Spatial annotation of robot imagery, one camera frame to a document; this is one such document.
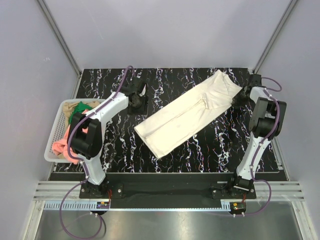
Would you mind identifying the left aluminium frame post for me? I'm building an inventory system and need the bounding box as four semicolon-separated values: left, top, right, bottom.
36;0;82;77

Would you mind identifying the salmon pink t shirt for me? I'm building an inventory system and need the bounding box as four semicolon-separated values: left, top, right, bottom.
51;125;80;165

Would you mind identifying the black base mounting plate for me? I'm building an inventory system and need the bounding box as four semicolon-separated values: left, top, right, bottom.
79;173;256;210

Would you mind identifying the cream white t shirt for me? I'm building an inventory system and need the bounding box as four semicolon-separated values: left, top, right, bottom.
134;70;242;159

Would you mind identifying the green t shirt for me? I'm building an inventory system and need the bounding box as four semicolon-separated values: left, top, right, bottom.
68;101;100;124

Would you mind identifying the beige t shirt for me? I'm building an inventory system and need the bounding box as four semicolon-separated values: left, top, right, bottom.
62;101;88;128

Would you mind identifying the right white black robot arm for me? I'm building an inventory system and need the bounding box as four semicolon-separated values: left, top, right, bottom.
227;73;287;199

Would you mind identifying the white slotted cable duct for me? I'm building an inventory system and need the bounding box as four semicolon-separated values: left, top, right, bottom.
43;200;108;211

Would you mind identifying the right small circuit board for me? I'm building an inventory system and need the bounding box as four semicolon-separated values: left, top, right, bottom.
232;202;247;210

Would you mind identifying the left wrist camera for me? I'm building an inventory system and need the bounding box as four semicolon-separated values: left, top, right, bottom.
139;84;148;97

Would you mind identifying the white plastic laundry basket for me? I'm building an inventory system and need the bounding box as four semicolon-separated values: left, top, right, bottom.
44;98;104;164

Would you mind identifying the left small circuit board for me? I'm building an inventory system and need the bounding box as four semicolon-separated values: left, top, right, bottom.
96;201;110;209

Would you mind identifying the small circuit board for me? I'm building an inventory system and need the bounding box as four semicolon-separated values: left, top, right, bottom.
232;202;247;210
96;201;110;209

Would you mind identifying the aluminium frame post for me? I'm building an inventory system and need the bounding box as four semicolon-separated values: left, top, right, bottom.
252;0;300;74
36;0;82;77

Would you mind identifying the aluminium front rail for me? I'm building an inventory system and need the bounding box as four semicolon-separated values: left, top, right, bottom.
33;181;304;201

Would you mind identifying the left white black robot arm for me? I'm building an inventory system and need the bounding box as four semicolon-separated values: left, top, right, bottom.
67;77;149;198

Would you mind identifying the right aluminium frame post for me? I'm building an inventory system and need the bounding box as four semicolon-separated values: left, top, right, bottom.
252;0;300;74

